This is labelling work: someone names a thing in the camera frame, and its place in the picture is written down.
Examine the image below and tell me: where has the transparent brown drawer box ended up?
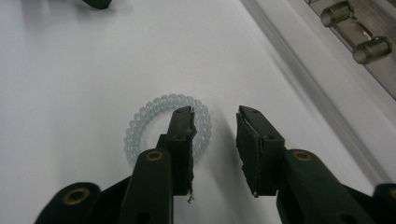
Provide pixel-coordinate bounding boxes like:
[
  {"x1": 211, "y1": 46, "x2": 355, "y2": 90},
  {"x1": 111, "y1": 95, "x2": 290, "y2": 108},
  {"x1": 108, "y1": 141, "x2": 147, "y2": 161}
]
[{"x1": 303, "y1": 0, "x2": 396, "y2": 101}]

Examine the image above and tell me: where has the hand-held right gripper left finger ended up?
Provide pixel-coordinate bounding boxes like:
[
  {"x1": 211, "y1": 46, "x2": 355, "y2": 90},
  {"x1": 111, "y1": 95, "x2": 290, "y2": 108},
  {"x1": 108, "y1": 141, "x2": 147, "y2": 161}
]
[{"x1": 117, "y1": 105, "x2": 198, "y2": 224}]

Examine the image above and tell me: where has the white table sheet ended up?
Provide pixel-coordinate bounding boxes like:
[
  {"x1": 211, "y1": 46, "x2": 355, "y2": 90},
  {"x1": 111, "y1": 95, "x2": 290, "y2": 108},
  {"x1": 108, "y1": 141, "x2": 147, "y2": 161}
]
[{"x1": 0, "y1": 0, "x2": 396, "y2": 224}]

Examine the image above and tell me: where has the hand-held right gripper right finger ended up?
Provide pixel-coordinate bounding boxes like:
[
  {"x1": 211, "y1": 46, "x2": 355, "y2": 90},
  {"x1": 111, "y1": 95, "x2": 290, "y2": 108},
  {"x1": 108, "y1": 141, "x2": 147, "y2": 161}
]
[{"x1": 235, "y1": 105, "x2": 378, "y2": 224}]

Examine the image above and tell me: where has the translucent bead bracelet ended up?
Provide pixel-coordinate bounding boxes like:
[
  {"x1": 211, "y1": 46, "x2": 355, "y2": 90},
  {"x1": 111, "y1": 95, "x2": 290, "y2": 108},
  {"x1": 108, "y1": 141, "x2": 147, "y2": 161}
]
[{"x1": 123, "y1": 92, "x2": 214, "y2": 169}]

